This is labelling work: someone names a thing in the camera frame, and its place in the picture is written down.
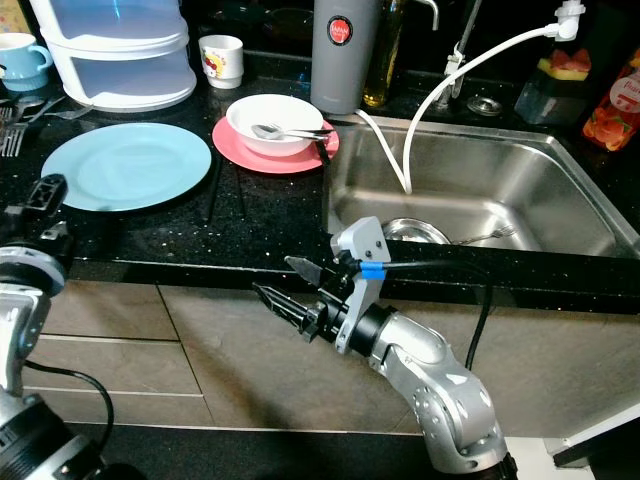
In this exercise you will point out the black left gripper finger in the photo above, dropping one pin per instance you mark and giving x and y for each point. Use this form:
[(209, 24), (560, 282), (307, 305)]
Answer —
[(52, 195)]

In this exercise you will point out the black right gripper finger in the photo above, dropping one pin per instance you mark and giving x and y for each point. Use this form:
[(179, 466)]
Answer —
[(310, 270), (290, 308)]

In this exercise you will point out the stainless steel bowl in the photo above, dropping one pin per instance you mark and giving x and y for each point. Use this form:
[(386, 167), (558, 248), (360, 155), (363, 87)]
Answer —
[(415, 232)]

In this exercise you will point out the steel spoon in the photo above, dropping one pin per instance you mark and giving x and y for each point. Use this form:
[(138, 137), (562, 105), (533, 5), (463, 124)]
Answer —
[(300, 132)]

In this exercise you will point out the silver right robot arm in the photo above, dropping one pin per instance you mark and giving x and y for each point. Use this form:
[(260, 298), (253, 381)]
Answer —
[(440, 390)]

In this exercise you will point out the grey kitchen base cabinet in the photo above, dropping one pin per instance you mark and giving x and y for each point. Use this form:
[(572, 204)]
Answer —
[(260, 360)]

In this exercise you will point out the light blue plate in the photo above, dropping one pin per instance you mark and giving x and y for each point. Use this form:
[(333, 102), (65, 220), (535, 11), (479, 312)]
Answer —
[(130, 165)]

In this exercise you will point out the grey cabinet drawer front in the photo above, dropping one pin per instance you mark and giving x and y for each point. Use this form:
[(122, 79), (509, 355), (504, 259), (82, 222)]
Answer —
[(150, 365), (120, 310)]

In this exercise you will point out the light blue mug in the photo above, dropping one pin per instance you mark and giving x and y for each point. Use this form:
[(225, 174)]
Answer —
[(22, 62)]

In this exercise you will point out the white translucent food container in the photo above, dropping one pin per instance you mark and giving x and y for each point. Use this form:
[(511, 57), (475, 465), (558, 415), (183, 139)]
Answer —
[(125, 78), (110, 18)]

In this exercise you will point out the pink plate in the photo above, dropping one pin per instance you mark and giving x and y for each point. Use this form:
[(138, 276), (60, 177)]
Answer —
[(240, 150)]

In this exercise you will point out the white bowl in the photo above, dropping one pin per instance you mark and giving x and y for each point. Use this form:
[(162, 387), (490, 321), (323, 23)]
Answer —
[(285, 108)]

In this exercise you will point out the yellow label package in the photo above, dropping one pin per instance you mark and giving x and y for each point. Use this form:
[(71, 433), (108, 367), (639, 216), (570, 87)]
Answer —
[(12, 15)]

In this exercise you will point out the grey thermos bottle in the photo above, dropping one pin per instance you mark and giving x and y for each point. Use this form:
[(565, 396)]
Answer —
[(345, 75)]

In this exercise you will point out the dark oil bottle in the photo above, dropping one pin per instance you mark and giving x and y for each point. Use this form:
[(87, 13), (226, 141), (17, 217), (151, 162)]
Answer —
[(382, 80)]

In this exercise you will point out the white printed mug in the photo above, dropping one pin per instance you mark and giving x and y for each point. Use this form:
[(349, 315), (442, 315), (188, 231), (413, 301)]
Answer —
[(220, 62)]

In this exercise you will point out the stainless steel sink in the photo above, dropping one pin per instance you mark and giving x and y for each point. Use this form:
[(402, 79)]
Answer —
[(510, 180)]

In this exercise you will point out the metal sink strainer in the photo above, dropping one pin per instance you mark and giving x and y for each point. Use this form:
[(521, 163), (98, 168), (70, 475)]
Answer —
[(484, 106)]

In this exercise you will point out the dark green bowl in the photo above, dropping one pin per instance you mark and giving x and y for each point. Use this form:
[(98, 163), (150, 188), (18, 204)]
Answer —
[(235, 18), (288, 25)]

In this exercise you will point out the chrome tap pipe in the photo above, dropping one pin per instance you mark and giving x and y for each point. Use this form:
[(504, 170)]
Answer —
[(457, 65)]

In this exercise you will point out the chrome faucet spout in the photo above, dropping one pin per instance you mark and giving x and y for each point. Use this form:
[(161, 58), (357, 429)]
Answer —
[(430, 10)]

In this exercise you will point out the red orange refill pouch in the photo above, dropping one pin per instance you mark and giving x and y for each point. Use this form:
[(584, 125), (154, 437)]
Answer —
[(615, 110)]

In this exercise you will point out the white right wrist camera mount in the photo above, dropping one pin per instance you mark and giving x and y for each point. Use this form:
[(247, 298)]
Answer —
[(360, 240)]

